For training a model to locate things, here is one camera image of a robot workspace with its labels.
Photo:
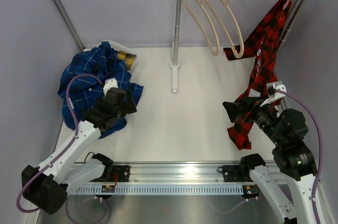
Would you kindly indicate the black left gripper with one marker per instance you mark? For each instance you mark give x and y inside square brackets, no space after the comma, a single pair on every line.
[129,108]

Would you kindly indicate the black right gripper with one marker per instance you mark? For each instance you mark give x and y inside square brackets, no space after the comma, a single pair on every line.
[235,110]

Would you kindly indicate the yellow plaid shirt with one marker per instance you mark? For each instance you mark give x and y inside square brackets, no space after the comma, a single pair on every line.
[128,58]

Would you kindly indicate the blue plaid shirt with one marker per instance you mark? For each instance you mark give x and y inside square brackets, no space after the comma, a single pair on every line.
[102,62]

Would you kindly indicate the white plastic basket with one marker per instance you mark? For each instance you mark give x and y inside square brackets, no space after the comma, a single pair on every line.
[119,47]

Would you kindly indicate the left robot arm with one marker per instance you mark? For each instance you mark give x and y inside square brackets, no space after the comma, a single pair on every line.
[48,185]

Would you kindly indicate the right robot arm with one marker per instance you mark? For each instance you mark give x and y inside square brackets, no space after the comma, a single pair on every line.
[291,155]

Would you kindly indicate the red plaid shirt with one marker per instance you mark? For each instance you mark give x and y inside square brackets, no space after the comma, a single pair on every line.
[262,44]

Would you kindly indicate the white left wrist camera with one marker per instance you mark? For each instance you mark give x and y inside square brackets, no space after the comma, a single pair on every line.
[109,83]

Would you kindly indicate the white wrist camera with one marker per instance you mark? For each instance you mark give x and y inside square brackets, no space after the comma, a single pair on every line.
[275,91]
[109,83]

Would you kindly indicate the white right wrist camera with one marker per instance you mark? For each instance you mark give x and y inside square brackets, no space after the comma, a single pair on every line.
[275,91]

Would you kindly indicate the aluminium mounting rail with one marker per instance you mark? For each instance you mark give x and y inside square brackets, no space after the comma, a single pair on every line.
[152,172]

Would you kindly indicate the white slotted cable duct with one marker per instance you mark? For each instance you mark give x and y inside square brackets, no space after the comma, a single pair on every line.
[160,189]

